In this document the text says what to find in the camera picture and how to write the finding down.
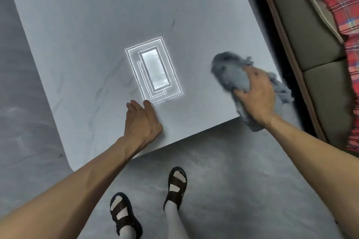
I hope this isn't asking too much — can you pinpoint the grey cleaning rag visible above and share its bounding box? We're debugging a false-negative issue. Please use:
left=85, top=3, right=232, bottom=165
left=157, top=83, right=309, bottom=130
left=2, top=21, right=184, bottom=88
left=210, top=50, right=294, bottom=132

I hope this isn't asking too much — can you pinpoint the person's black sandal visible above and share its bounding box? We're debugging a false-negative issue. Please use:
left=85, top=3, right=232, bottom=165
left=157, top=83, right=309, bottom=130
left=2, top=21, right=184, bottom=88
left=109, top=192, right=143, bottom=239
left=163, top=166, right=188, bottom=211

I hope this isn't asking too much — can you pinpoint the white marble table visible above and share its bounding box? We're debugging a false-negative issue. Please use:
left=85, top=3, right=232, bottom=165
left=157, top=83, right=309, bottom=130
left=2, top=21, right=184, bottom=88
left=4, top=0, right=284, bottom=172

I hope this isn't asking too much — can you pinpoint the red plaid blanket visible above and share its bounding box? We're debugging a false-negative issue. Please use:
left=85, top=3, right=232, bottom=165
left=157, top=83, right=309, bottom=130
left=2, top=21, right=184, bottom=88
left=283, top=0, right=359, bottom=154

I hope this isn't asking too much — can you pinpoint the person's right hand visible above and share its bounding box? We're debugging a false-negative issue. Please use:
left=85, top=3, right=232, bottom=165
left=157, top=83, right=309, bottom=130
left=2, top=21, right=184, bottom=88
left=233, top=65, right=277, bottom=128

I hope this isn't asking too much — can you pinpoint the long beige sofa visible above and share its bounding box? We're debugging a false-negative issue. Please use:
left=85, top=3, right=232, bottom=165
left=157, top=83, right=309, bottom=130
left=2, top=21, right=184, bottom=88
left=252, top=0, right=359, bottom=150

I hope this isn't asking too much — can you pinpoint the person's right forearm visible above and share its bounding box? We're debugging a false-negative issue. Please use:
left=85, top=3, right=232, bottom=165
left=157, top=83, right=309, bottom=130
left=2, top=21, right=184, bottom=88
left=262, top=114, right=359, bottom=239

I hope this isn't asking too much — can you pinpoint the person's left leg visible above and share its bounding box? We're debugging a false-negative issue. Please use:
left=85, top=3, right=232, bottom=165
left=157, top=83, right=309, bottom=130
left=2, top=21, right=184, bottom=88
left=119, top=226, right=135, bottom=239

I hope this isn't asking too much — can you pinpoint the person's left hand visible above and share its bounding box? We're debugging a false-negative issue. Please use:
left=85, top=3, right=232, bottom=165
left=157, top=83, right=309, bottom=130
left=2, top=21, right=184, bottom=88
left=117, top=99, right=164, bottom=158

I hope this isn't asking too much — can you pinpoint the person's right black sandal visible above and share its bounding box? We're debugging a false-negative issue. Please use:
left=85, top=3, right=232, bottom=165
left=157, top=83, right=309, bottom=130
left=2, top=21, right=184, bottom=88
left=163, top=166, right=188, bottom=211

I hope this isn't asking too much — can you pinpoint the person's right leg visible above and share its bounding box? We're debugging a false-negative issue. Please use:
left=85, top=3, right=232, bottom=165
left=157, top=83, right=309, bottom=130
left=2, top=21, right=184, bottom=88
left=165, top=204, right=190, bottom=239

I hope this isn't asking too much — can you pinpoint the person's left black sandal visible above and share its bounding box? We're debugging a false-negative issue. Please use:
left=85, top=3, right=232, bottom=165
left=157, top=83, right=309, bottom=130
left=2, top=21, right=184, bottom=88
left=109, top=192, right=143, bottom=239

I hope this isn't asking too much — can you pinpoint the person's left forearm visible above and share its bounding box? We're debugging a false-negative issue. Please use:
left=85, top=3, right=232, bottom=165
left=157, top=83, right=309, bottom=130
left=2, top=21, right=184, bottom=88
left=0, top=136, right=135, bottom=239

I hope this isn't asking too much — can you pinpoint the person's leg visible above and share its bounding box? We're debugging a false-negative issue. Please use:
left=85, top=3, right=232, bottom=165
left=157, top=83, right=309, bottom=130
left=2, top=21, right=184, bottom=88
left=119, top=226, right=135, bottom=239
left=165, top=204, right=190, bottom=239

